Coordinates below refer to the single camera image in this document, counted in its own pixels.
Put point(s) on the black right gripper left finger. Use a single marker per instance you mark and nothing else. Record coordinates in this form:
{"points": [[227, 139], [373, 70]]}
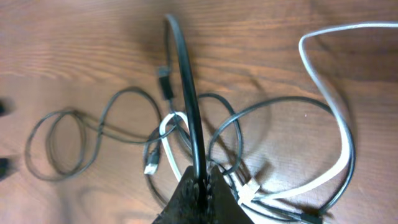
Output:
{"points": [[183, 206]]}

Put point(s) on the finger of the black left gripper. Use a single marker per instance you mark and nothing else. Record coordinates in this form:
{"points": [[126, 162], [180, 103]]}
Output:
{"points": [[5, 107], [6, 167]]}

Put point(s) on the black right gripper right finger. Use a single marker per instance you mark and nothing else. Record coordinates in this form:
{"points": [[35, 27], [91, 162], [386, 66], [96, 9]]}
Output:
{"points": [[222, 206]]}

